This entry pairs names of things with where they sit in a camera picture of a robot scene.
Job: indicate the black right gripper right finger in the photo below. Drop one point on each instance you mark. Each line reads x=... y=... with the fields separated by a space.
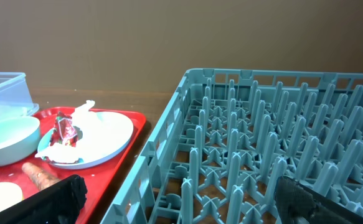
x=297 y=203

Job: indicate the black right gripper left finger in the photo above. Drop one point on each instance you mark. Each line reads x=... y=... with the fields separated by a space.
x=60 y=203

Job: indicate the orange carrot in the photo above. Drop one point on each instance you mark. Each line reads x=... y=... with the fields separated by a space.
x=40 y=177

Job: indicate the light blue plate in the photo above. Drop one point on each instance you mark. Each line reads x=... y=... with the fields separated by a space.
x=110 y=141

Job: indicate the red snack wrapper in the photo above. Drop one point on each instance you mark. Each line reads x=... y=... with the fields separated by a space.
x=64 y=132

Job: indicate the white tissue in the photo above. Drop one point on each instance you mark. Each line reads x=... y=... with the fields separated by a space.
x=87 y=125

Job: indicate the mint green bowl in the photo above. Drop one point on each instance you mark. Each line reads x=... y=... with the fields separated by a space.
x=19 y=138

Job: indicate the grey-blue dishwasher rack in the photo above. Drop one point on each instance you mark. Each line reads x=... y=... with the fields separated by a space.
x=225 y=137

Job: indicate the red plastic tray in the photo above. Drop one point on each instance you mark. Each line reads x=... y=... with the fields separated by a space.
x=97 y=178

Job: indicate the clear plastic bin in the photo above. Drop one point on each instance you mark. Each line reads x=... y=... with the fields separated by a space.
x=15 y=98

